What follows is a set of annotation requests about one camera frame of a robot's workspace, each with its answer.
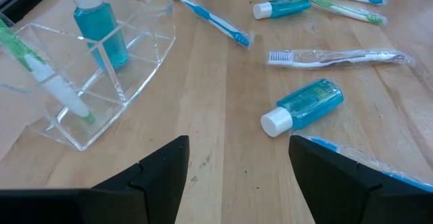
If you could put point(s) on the green toothbrush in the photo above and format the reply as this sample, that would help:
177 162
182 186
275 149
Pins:
54 82
338 10

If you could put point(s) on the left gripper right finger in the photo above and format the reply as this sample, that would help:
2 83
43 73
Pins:
324 176

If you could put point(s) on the purple toothbrush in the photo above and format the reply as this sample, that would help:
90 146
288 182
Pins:
304 60

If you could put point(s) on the clear acrylic organizer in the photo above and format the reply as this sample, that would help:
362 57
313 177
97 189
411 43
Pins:
145 31

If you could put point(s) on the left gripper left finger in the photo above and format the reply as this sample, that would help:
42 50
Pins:
162 170

